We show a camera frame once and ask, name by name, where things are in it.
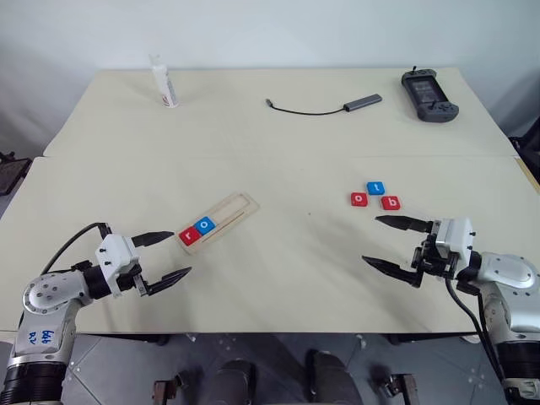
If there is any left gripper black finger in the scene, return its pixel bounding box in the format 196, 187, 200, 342
130, 230, 176, 249
145, 266, 194, 296

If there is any red letter tile r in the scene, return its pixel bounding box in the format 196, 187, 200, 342
178, 227, 203, 247

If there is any dark rounded shape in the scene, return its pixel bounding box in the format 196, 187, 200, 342
305, 348, 363, 405

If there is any black equipment pile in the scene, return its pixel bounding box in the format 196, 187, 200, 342
507, 133, 540, 170

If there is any black floor stand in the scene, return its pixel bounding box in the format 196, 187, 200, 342
0, 150, 33, 197

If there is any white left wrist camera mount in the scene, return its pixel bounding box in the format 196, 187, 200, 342
94, 234, 143, 296

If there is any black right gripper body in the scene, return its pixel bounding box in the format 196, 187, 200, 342
410, 219, 460, 284

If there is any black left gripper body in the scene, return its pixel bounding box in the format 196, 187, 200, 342
111, 263, 153, 299

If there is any blue letter tile o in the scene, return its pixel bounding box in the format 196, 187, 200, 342
193, 216, 218, 236

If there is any brown wheeled base block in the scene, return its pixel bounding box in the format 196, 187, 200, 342
370, 370, 419, 405
152, 370, 189, 405

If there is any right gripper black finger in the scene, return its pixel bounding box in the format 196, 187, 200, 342
374, 214, 434, 234
361, 254, 425, 289

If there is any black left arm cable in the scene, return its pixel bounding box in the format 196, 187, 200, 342
40, 222, 114, 275

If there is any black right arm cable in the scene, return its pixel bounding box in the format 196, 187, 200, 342
442, 276, 514, 389

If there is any white squeeze tube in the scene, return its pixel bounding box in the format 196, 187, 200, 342
148, 52, 180, 110

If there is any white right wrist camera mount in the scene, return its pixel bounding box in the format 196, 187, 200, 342
434, 217, 477, 265

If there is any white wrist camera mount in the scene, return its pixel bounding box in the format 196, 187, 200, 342
434, 217, 477, 265
94, 234, 143, 296

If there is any wooden letter tray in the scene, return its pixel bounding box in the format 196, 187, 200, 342
174, 192, 260, 257

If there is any grey USB hub with cable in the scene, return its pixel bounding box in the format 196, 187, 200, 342
264, 93, 384, 116

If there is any grey handheld controller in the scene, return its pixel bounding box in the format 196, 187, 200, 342
400, 64, 461, 125

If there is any black table frame bar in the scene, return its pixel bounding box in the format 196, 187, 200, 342
385, 332, 482, 345
78, 332, 170, 347

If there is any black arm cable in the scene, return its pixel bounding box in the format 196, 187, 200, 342
40, 222, 114, 275
442, 276, 514, 389

